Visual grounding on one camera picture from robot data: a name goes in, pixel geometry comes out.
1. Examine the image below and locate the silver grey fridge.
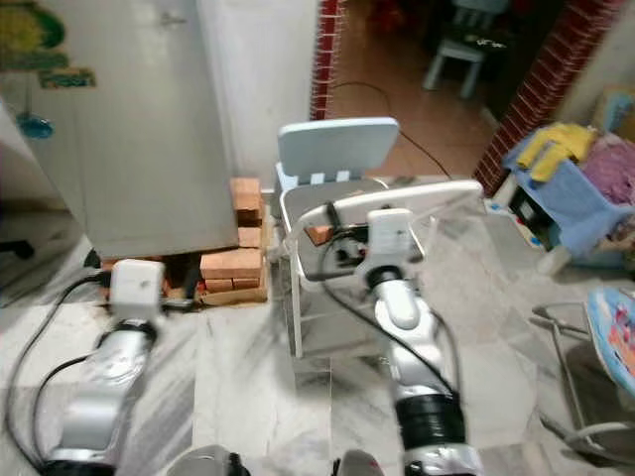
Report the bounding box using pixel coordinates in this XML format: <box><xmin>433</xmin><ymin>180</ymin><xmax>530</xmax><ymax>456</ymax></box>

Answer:
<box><xmin>0</xmin><ymin>0</ymin><xmax>239</xmax><ymax>261</ymax></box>

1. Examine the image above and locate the fridge door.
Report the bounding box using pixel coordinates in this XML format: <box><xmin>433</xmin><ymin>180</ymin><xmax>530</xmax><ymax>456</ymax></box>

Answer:
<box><xmin>0</xmin><ymin>0</ymin><xmax>239</xmax><ymax>261</ymax></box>

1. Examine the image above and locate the small blue fridge magnet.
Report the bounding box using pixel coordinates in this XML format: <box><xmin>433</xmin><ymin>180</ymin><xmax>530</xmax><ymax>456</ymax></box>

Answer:
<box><xmin>20</xmin><ymin>112</ymin><xmax>56</xmax><ymax>140</ymax></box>

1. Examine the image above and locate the single red brick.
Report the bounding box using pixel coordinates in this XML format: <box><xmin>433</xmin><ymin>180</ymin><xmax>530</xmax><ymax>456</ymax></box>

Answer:
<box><xmin>303</xmin><ymin>191</ymin><xmax>363</xmax><ymax>246</ymax></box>

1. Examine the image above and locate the light blue plastic chair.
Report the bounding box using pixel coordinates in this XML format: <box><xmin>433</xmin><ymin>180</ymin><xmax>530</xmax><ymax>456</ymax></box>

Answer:
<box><xmin>276</xmin><ymin>117</ymin><xmax>400</xmax><ymax>194</ymax></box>

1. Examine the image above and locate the black and white box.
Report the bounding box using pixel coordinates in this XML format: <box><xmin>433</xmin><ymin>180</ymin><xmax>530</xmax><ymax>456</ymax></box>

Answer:
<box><xmin>486</xmin><ymin>177</ymin><xmax>557</xmax><ymax>249</ymax></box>

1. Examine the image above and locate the narrow red brick pillar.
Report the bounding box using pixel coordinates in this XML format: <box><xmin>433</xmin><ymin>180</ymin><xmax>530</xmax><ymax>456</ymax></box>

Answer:
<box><xmin>310</xmin><ymin>0</ymin><xmax>348</xmax><ymax>120</ymax></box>

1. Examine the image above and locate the silver right robot leg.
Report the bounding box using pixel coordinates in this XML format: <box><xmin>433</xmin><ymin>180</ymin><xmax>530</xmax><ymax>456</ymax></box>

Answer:
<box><xmin>332</xmin><ymin>449</ymin><xmax>388</xmax><ymax>476</ymax></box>

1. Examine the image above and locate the silver robot leg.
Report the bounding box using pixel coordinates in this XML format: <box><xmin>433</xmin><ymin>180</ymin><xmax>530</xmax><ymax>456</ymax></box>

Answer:
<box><xmin>164</xmin><ymin>444</ymin><xmax>249</xmax><ymax>476</ymax></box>
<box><xmin>332</xmin><ymin>449</ymin><xmax>388</xmax><ymax>476</ymax></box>

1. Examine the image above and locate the yellow cloth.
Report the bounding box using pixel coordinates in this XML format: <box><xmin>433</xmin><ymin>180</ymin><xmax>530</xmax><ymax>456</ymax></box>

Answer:
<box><xmin>516</xmin><ymin>122</ymin><xmax>599</xmax><ymax>182</ymax></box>

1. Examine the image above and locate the small grey plastic chair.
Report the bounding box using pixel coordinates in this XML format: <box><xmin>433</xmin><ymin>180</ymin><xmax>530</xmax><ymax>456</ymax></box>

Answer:
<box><xmin>422</xmin><ymin>0</ymin><xmax>507</xmax><ymax>98</ymax></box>

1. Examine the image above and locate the black chair base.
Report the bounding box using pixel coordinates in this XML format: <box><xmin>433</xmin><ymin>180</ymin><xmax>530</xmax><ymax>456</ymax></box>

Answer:
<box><xmin>0</xmin><ymin>236</ymin><xmax>33</xmax><ymax>261</ymax></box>

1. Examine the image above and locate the wide red brick pillar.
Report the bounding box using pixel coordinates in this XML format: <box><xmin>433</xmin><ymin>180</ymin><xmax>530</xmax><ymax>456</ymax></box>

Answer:
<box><xmin>471</xmin><ymin>0</ymin><xmax>626</xmax><ymax>194</ymax></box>

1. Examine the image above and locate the silver left robot leg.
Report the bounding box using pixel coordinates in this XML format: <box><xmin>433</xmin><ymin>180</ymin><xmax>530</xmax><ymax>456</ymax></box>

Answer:
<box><xmin>164</xmin><ymin>444</ymin><xmax>249</xmax><ymax>476</ymax></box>

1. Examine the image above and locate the pink cloth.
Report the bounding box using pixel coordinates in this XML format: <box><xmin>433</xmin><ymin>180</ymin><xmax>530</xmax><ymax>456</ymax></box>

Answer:
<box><xmin>580</xmin><ymin>134</ymin><xmax>635</xmax><ymax>204</ymax></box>

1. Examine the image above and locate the colourful print kids chair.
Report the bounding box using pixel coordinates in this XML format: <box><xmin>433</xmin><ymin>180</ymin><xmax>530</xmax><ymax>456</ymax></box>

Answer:
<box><xmin>531</xmin><ymin>286</ymin><xmax>635</xmax><ymax>462</ymax></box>

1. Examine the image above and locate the green fresh sticker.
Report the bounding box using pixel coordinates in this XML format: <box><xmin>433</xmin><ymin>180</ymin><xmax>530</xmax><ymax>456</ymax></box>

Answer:
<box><xmin>0</xmin><ymin>0</ymin><xmax>97</xmax><ymax>90</ymax></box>

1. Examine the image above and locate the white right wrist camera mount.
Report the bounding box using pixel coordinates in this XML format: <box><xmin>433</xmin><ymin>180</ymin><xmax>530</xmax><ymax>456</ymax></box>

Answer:
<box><xmin>367</xmin><ymin>208</ymin><xmax>418</xmax><ymax>269</ymax></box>

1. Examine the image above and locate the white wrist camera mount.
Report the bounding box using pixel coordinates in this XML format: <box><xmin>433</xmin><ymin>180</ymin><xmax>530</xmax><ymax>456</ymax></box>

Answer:
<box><xmin>109</xmin><ymin>259</ymin><xmax>166</xmax><ymax>320</ymax></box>
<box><xmin>367</xmin><ymin>208</ymin><xmax>418</xmax><ymax>269</ymax></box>

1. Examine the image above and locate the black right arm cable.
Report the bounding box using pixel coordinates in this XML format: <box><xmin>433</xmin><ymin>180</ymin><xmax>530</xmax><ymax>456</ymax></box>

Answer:
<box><xmin>317</xmin><ymin>201</ymin><xmax>462</xmax><ymax>398</ymax></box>

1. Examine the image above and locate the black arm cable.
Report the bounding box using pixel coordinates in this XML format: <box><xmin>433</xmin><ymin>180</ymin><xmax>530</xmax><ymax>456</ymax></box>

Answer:
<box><xmin>5</xmin><ymin>278</ymin><xmax>115</xmax><ymax>467</ymax></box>
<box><xmin>317</xmin><ymin>201</ymin><xmax>462</xmax><ymax>398</ymax></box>

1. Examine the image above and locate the thin black floor cable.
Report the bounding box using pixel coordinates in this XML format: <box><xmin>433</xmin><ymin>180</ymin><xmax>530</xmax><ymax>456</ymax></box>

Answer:
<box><xmin>332</xmin><ymin>81</ymin><xmax>452</xmax><ymax>179</ymax></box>

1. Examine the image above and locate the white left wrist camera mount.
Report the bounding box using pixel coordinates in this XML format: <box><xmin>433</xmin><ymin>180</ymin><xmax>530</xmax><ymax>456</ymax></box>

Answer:
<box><xmin>109</xmin><ymin>259</ymin><xmax>166</xmax><ymax>320</ymax></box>

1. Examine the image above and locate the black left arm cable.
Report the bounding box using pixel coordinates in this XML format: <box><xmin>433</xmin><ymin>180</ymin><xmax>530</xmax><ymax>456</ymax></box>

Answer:
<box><xmin>5</xmin><ymin>278</ymin><xmax>115</xmax><ymax>467</ymax></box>

